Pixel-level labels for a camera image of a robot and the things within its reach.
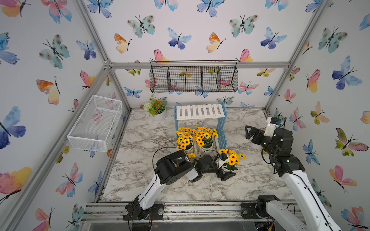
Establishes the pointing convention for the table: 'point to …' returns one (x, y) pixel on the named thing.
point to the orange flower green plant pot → (156, 108)
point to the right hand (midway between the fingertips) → (255, 127)
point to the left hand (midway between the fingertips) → (233, 165)
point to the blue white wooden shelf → (187, 112)
